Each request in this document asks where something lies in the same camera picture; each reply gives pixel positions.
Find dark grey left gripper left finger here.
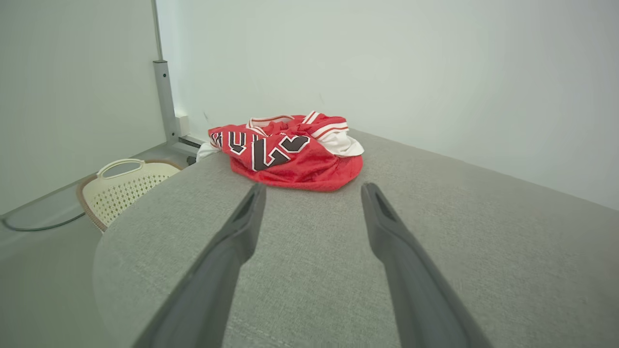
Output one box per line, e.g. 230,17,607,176
133,183,267,348

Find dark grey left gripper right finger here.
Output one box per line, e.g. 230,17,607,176
360,182,494,348

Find red basketball jersey white sleeves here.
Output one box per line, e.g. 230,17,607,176
196,110,365,192

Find cream plastic laundry basket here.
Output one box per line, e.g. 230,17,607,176
76,159,183,233

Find grey floor cable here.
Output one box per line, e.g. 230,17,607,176
0,212,88,232

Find grey metal stand post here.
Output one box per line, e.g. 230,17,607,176
151,0,204,156

